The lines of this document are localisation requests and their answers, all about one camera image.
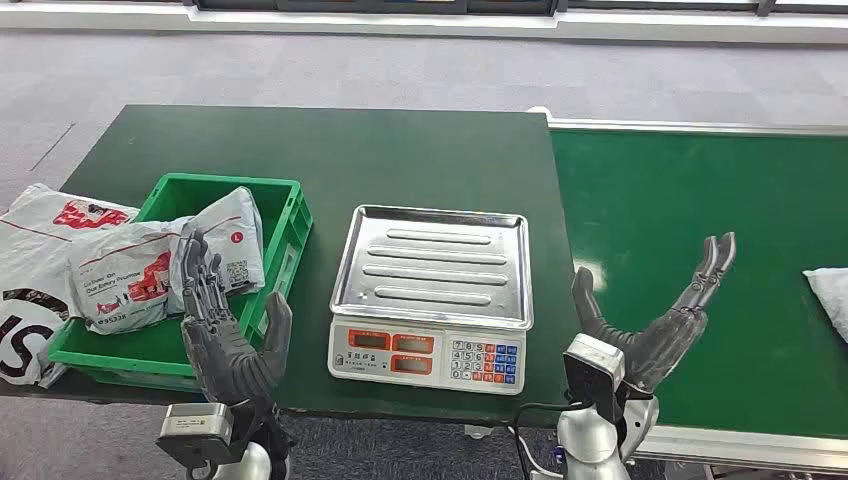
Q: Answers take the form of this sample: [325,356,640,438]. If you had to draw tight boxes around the dark green table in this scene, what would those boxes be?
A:
[0,103,586,429]

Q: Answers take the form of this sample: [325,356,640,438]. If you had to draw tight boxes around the white package with printed slogan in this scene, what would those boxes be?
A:
[68,217,195,336]

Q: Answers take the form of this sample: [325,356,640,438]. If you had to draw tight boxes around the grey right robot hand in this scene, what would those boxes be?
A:
[570,231,737,399]

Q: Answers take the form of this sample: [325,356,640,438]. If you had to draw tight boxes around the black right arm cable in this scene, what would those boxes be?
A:
[513,399,596,480]

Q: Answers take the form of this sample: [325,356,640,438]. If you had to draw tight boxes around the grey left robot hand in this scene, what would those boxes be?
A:
[180,228,294,409]

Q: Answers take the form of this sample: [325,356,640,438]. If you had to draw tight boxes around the grey poly mailer package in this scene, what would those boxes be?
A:
[802,267,848,344]

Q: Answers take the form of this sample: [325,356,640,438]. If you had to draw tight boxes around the white scale with steel tray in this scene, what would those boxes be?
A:
[327,204,535,397]

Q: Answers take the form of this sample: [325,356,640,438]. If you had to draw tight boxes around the green conveyor belt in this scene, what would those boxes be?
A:
[529,107,848,475]

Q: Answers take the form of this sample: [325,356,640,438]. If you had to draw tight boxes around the grey package with QR code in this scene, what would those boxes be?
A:
[166,186,266,314]

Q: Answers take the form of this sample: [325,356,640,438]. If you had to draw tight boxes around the white window sill ledge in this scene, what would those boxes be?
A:
[0,3,848,48]

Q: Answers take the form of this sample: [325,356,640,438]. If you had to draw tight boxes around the large white package black letters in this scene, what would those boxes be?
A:
[0,183,142,389]

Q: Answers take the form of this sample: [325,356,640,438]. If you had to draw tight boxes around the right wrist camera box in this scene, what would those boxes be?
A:
[563,333,627,425]

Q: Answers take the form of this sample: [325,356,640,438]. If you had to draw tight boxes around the green plastic crate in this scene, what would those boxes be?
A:
[48,173,314,393]

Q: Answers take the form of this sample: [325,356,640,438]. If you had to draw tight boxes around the white power cable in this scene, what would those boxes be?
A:
[506,427,535,478]

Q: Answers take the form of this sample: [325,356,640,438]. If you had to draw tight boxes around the dark window frame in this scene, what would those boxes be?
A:
[182,0,848,18]

